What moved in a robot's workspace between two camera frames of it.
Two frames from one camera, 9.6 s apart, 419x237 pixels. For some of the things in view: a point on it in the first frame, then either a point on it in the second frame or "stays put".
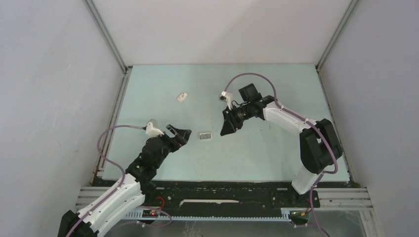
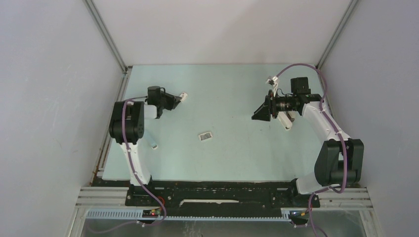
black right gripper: [228, 127] → [270, 106]
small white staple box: [182, 97] stays put
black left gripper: [182, 137] → [173, 100]
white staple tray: [205, 136] stays put
